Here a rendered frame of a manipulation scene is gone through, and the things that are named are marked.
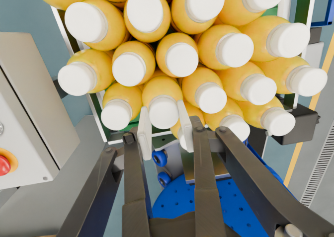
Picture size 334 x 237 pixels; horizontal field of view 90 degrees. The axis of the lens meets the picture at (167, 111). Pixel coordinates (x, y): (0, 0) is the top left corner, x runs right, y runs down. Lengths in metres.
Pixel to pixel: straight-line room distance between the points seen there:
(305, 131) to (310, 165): 1.95
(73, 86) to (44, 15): 1.25
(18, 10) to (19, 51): 1.26
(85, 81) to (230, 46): 0.18
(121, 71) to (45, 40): 1.29
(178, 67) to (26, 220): 0.77
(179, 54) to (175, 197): 0.31
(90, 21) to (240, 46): 0.17
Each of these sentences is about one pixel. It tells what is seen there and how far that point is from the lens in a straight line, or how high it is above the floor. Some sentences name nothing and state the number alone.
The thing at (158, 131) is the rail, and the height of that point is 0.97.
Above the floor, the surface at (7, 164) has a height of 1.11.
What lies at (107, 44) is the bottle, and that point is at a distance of 0.25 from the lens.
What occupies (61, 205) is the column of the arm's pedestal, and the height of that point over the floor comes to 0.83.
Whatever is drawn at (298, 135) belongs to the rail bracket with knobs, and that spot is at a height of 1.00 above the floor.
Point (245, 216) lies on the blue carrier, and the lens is 0.40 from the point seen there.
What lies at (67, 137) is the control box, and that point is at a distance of 0.34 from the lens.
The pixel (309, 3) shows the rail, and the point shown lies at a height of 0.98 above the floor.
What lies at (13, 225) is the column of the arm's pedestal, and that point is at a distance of 0.87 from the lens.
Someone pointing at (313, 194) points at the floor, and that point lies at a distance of 2.78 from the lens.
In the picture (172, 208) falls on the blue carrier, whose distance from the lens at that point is 0.40.
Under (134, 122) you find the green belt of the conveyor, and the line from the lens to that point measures 0.45.
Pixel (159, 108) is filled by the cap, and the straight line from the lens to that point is 0.21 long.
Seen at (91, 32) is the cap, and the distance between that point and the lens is 0.22.
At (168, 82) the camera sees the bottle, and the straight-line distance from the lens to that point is 0.25.
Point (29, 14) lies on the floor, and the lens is 1.53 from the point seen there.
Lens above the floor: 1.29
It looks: 66 degrees down
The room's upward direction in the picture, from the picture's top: 172 degrees clockwise
